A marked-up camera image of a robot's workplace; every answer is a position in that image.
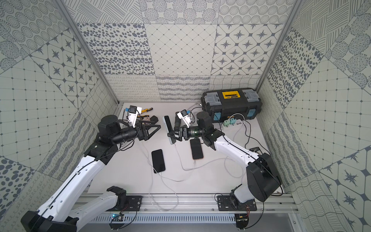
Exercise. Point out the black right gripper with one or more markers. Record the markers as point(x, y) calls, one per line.
point(183, 132)

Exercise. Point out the black ribbed handle tube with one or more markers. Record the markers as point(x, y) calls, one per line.
point(177, 122)

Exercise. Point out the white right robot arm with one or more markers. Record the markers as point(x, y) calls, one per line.
point(261, 172)

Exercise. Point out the black plastic toolbox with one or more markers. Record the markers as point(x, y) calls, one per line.
point(221, 104)

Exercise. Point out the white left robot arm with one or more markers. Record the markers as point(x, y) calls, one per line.
point(57, 213)

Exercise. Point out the white power strip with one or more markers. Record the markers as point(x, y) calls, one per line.
point(237, 123)

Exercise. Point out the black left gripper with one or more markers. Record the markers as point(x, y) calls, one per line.
point(140, 132)

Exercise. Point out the pink case phone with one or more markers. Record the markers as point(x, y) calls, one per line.
point(196, 149)

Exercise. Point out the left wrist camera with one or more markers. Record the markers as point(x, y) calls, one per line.
point(132, 114)

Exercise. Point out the black terminal board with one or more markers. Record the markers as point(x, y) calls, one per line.
point(256, 150)

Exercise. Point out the black phone on table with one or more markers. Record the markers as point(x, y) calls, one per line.
point(158, 161)

